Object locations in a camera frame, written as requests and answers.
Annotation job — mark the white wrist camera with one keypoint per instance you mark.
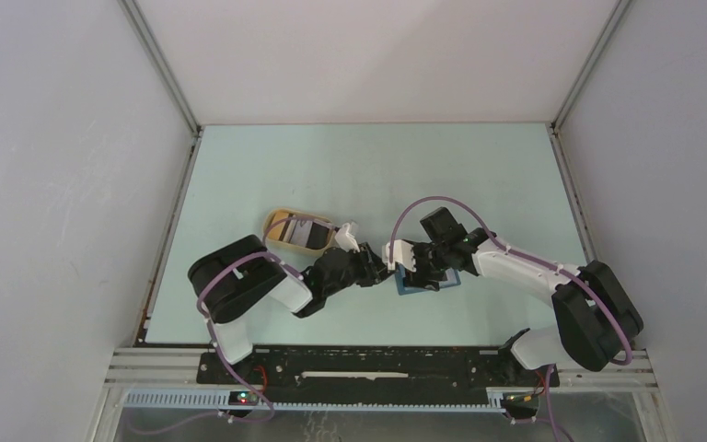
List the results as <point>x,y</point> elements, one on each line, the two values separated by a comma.
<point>345,236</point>
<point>399,253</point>

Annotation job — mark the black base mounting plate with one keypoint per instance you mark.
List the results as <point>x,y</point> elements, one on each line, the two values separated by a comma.
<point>376,375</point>

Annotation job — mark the aluminium frame rail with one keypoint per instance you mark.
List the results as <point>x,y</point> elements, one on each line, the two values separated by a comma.
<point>175,369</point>

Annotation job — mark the beige oval card tray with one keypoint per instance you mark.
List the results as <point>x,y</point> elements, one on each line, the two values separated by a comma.
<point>296,231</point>

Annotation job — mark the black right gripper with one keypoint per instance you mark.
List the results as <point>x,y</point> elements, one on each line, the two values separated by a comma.
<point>419,277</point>

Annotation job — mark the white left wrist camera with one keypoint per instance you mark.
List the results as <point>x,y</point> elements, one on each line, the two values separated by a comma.
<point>345,236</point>

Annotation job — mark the gold credit card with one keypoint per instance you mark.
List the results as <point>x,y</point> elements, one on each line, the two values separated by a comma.
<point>277,226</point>

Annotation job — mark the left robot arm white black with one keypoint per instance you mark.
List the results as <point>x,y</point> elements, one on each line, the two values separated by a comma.
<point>231,281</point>

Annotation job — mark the blue card holder wallet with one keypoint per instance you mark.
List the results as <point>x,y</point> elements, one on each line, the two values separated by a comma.
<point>405,287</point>

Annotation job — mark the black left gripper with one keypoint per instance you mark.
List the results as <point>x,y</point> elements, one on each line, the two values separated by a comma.
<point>374,270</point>

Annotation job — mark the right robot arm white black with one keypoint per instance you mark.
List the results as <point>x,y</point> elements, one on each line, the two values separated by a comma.
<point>595,320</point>

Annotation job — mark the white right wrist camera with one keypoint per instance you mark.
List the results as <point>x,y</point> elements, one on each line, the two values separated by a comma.
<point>399,253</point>

